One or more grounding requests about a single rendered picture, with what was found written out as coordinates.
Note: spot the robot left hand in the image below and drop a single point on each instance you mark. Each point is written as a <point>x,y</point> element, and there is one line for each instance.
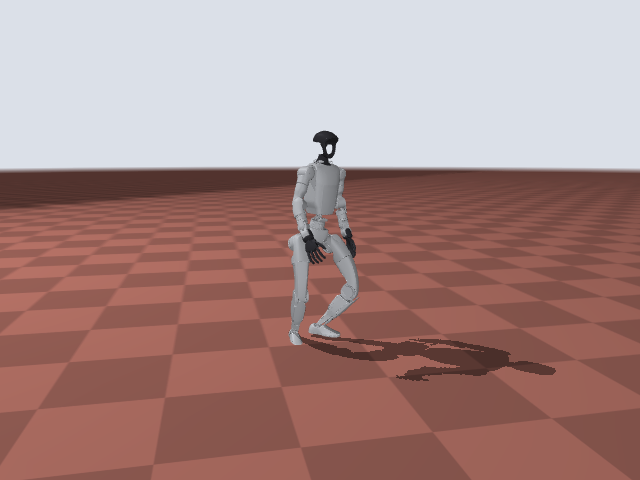
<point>350,243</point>

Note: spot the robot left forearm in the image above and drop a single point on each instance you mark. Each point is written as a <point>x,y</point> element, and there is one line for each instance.
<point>342,220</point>

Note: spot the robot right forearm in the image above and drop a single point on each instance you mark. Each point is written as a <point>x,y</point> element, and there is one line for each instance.
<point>300,216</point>

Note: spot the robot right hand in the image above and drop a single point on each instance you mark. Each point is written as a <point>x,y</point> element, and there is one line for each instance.
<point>311,246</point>

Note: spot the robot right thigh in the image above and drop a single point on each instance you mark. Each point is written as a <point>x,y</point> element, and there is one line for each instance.
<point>300,262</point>

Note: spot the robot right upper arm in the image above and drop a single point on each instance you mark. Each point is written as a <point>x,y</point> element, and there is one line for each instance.
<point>304,175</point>

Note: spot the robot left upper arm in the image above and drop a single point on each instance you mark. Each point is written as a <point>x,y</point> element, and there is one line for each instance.
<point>340,200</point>

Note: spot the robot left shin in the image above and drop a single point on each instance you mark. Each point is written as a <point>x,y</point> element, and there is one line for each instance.
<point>335,308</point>

